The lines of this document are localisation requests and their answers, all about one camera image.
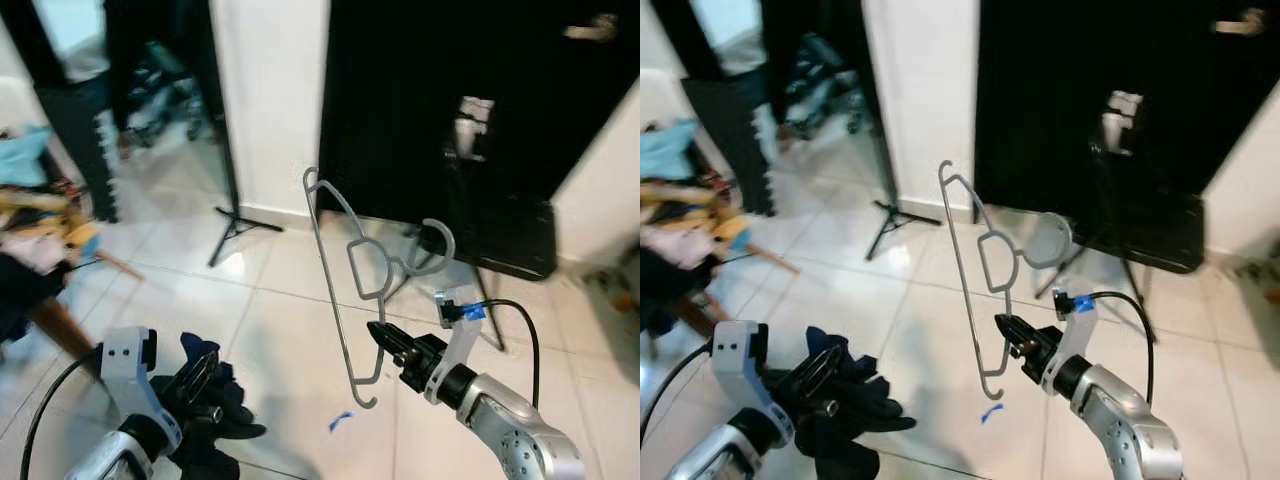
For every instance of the dark fleece garment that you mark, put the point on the dark fleece garment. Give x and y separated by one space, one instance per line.
235 430
870 410

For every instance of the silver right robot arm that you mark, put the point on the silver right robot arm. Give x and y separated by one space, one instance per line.
510 430
1120 420

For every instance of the black tripod stand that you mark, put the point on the black tripod stand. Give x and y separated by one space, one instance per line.
893 215
1150 320
497 330
237 222

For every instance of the thin wooden stick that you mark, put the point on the thin wooden stick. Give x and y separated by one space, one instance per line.
775 258
120 266

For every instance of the brown wooden leg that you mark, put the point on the brown wooden leg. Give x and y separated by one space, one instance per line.
695 315
60 325

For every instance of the mustard yellow cloth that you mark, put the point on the mustard yellow cloth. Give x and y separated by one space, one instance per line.
80 240
725 230

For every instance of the black cloth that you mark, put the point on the black cloth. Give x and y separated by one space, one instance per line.
25 290
665 290

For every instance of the pink cloth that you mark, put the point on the pink cloth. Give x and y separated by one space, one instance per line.
680 248
35 252

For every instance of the black door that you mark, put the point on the black door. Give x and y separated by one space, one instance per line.
1040 100
400 100

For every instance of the black foam mat panel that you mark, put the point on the black foam mat panel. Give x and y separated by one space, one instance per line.
735 140
85 150

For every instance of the teal cloth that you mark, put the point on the teal cloth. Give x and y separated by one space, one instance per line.
22 158
665 150

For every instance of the teal wheeled cart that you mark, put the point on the teal wheeled cart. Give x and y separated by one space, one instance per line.
165 90
825 85

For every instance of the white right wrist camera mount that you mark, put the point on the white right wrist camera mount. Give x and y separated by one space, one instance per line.
1075 335
462 345

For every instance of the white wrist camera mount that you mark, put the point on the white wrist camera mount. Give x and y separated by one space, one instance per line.
740 365
1075 335
125 370
462 345

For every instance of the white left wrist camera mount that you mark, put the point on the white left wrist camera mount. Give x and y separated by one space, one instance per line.
740 365
125 370

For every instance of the small silver camera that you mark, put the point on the small silver camera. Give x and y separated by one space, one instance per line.
1122 120

